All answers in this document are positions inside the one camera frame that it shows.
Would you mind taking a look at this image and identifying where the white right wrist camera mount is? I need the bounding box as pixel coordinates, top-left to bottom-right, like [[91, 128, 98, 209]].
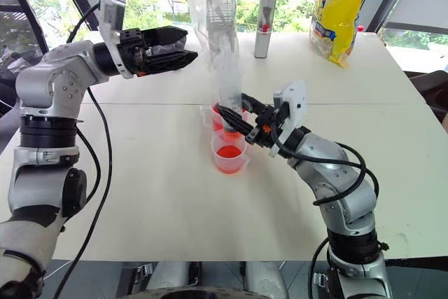
[[268, 79, 309, 158]]

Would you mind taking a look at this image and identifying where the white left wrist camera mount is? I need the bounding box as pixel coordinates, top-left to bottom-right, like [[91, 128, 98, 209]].
[[98, 0, 137, 80]]

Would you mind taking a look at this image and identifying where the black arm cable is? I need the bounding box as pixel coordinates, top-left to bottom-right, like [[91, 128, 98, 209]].
[[52, 1, 113, 299], [271, 130, 381, 299]]

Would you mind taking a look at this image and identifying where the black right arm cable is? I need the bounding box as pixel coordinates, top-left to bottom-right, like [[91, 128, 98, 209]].
[[271, 130, 381, 299]]

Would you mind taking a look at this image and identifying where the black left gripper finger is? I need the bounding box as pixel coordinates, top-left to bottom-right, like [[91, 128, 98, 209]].
[[139, 50, 199, 76], [141, 25, 189, 51]]

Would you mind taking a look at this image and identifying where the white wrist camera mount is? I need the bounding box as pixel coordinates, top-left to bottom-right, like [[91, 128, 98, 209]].
[[98, 0, 137, 80], [268, 79, 309, 158]]

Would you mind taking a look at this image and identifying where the silver robot right thigh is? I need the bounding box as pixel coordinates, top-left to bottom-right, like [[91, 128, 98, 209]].
[[244, 260, 289, 299]]

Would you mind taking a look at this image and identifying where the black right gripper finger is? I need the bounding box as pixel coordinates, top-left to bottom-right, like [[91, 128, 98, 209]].
[[213, 104, 260, 139], [240, 92, 276, 116]]

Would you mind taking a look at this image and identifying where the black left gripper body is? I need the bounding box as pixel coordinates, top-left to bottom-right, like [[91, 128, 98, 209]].
[[118, 27, 152, 78]]

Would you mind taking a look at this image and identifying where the yellow plastic bag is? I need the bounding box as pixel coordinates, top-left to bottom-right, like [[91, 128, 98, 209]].
[[309, 0, 377, 70]]

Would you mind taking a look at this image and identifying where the dark rounded robot torso edge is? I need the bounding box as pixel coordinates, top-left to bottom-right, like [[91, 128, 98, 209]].
[[118, 286, 253, 299]]

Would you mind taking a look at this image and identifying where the silver robot thigh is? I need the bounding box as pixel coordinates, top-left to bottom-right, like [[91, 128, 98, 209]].
[[244, 260, 289, 299], [144, 260, 193, 292]]

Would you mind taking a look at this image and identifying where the clear measuring cup red liquid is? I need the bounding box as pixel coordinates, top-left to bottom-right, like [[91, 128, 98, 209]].
[[210, 135, 251, 176], [199, 99, 248, 144]]

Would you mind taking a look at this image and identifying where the silver robot left thigh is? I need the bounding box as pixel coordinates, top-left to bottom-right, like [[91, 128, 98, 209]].
[[144, 260, 193, 292]]

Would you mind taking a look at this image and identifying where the black mesh office chair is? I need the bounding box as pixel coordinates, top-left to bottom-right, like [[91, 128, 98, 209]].
[[0, 0, 50, 118]]

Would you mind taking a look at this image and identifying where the silver cylindrical bottle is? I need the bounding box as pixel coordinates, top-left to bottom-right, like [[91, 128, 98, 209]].
[[253, 0, 279, 60]]

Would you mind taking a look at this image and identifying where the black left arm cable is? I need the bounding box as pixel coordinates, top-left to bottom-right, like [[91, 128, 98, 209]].
[[52, 1, 113, 299]]

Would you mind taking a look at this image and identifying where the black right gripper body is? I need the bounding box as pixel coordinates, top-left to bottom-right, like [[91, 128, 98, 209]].
[[244, 104, 292, 150]]

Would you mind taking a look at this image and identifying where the dark brown chair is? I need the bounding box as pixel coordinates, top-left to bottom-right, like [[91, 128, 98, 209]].
[[408, 69, 448, 123]]

